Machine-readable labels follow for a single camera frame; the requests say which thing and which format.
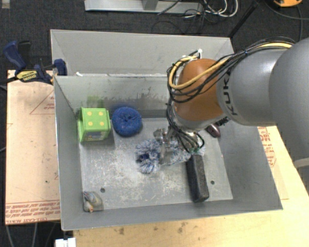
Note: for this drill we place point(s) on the dark green flat block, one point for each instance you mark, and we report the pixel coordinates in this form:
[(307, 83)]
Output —
[(197, 179)]

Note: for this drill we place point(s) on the small grey toy animal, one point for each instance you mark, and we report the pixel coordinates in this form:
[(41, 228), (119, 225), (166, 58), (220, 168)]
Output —
[(92, 202)]

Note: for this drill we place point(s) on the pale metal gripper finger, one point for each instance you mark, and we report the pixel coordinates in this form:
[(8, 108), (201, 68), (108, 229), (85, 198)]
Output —
[(159, 133), (165, 152)]

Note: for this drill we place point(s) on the blue round scouring pad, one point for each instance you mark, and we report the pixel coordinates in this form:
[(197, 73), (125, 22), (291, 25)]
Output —
[(126, 122)]

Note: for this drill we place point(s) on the dark red-brown oval object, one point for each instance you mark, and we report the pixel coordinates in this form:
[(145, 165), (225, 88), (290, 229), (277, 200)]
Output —
[(214, 131)]

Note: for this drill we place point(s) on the brown cardboard board, red print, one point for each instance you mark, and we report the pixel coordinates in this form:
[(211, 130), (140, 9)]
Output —
[(31, 150)]

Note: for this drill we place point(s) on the green dice box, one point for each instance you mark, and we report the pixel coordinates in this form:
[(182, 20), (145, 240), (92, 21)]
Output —
[(94, 123)]

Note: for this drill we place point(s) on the grey metal bin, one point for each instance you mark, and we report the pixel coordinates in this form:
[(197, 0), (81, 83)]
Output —
[(134, 184)]

